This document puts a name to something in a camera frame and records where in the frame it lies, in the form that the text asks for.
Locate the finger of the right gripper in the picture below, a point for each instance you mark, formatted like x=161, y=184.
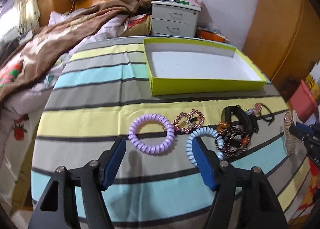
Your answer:
x=299, y=134
x=304, y=128

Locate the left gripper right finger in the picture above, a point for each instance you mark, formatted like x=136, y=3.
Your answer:
x=259, y=207

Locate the pink transparent claw clip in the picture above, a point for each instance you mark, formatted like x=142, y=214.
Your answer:
x=289, y=143

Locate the small pink hair clip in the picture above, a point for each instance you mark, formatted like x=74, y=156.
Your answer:
x=256, y=110

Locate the black smart wristband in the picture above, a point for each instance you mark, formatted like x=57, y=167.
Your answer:
x=248, y=122

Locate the pink plastic basket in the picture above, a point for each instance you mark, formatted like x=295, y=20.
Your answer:
x=303, y=103

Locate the wooden wardrobe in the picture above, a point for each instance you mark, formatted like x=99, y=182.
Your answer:
x=283, y=41

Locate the pink rhinestone hair clip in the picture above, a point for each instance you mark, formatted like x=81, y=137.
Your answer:
x=187, y=122

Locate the striped tablecloth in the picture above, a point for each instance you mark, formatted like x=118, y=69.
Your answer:
x=104, y=93

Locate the orange storage box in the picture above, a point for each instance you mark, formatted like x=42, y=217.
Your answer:
x=206, y=35

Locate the lime green cardboard box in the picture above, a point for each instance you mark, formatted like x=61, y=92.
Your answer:
x=185, y=65

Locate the brown fleece blanket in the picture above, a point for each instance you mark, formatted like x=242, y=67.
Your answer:
x=50, y=42

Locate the grey two-drawer nightstand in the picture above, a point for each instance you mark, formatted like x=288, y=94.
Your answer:
x=175, y=19

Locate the yellow pillow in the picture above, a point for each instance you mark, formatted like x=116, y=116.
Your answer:
x=141, y=28

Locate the dotted window curtain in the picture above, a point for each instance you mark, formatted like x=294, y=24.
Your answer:
x=29, y=15

